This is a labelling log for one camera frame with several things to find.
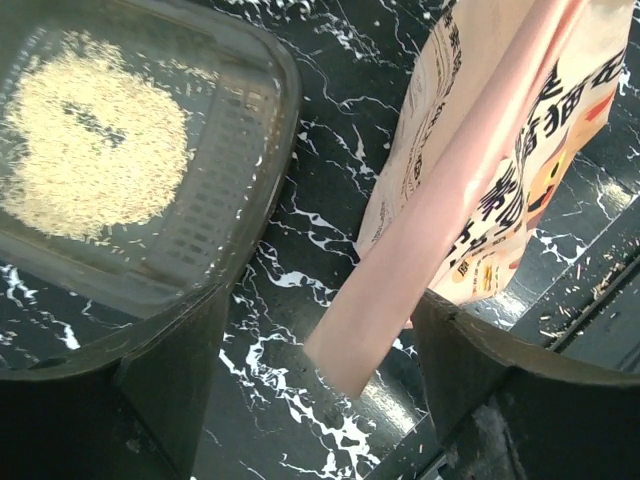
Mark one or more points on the grey plastic litter box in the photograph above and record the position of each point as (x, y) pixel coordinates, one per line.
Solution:
(242, 93)

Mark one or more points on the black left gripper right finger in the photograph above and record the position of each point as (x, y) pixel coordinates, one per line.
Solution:
(505, 409)

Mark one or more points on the beige cat litter pellets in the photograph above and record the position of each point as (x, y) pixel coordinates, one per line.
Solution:
(94, 145)

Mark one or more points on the pink cat litter bag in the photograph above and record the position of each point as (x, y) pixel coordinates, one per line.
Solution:
(502, 96)

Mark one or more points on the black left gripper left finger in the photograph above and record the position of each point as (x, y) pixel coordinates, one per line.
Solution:
(128, 406)

